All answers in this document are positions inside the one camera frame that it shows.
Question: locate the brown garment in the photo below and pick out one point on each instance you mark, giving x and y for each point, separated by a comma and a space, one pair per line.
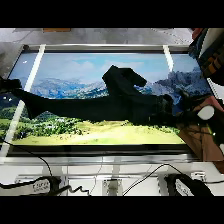
196, 141

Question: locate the silver frame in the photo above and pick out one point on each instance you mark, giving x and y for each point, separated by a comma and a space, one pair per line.
100, 160

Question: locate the black pants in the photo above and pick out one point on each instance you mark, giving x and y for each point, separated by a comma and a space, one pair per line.
126, 106

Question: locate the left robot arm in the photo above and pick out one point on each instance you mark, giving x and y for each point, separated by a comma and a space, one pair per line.
41, 185

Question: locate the heap of clothes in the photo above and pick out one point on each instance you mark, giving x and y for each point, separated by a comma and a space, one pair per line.
210, 56

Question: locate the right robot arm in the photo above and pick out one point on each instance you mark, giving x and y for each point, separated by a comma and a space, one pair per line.
206, 113

